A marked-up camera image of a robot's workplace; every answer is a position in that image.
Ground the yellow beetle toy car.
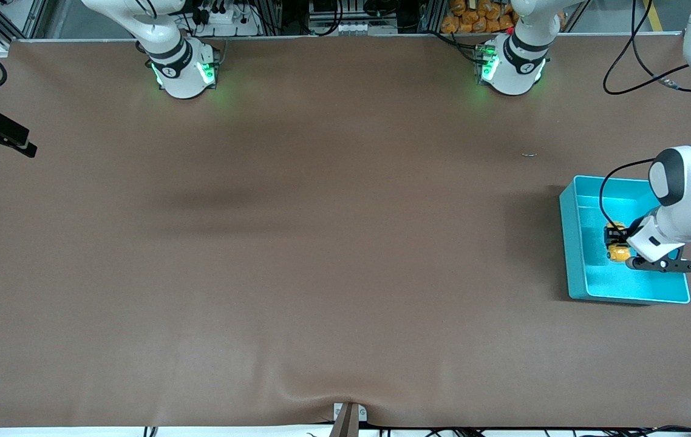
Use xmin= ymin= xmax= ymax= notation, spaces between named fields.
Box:
xmin=605 ymin=223 xmax=632 ymax=263

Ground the teal plastic bin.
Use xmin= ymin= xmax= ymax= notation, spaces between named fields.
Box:
xmin=559 ymin=175 xmax=691 ymax=304

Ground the white power strip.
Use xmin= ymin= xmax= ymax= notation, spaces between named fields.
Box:
xmin=191 ymin=4 xmax=261 ymax=37

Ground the orange stuffed toys pile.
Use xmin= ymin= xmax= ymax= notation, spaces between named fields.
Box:
xmin=441 ymin=0 xmax=519 ymax=35

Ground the brown table mat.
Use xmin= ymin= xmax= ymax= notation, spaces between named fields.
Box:
xmin=0 ymin=33 xmax=691 ymax=429

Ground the metal mat clamp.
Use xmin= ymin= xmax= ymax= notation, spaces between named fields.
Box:
xmin=328 ymin=402 xmax=369 ymax=437

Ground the grey equipment rack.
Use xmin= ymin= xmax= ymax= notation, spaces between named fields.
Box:
xmin=308 ymin=0 xmax=400 ymax=36

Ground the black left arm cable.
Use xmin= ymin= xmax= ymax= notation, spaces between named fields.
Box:
xmin=599 ymin=0 xmax=691 ymax=237

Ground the silver aluminium frame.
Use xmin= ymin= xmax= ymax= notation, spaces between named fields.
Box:
xmin=0 ymin=0 xmax=50 ymax=43

